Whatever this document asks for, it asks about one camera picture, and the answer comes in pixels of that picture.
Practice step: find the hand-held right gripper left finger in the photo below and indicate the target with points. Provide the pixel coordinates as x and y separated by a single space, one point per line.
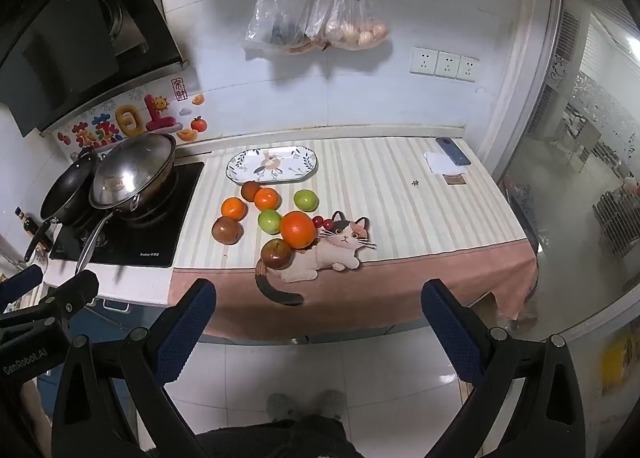
182 333

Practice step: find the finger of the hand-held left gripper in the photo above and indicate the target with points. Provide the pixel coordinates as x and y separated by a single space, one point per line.
20 284
75 290

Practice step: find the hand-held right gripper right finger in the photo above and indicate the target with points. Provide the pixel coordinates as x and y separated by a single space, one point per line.
450 333

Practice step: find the dark red apple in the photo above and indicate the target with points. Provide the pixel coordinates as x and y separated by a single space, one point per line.
276 254
227 230
248 189

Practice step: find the small orange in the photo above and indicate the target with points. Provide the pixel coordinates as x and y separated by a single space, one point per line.
266 198
233 208

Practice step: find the green apple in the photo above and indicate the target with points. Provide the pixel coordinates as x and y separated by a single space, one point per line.
270 221
305 199

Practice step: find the large orange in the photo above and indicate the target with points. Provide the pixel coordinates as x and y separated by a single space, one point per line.
298 229

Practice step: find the oval bird-print plate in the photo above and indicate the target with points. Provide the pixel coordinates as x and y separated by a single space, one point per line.
272 165

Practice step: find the person's left forearm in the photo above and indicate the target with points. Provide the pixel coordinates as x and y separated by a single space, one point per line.
36 413

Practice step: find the blue cabinet drawer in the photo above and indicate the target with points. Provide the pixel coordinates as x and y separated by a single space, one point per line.
115 308

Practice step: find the dark sauce bottle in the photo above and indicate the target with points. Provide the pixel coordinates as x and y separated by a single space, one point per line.
29 225

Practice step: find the black cooktop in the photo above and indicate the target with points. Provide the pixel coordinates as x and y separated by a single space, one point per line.
155 238

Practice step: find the black frying pan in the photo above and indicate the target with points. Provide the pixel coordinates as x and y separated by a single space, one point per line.
65 193

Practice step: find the stainless steel wok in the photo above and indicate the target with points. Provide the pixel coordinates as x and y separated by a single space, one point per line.
157 200

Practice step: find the grey slipper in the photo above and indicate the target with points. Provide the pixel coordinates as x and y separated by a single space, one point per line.
331 404
280 407

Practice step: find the striped cat-print table mat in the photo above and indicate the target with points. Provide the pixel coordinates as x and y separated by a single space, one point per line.
400 218

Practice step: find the person's dark pants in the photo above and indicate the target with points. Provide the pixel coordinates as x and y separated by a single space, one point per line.
280 440

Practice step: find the small brown card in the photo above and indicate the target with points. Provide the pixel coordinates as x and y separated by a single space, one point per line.
455 179

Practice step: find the yellow packet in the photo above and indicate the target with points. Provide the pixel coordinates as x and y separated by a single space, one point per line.
616 363

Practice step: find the white paper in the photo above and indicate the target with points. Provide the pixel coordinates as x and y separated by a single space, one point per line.
439 164

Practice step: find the blue phone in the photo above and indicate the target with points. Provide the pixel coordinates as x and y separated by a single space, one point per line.
452 150

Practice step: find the black range hood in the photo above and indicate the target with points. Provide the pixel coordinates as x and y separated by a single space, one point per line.
60 38

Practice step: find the colourful wall stickers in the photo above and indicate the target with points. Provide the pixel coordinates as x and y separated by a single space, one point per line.
130 120

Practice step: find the white wall outlet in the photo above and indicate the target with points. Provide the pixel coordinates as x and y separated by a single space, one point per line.
467 68
424 60
447 64

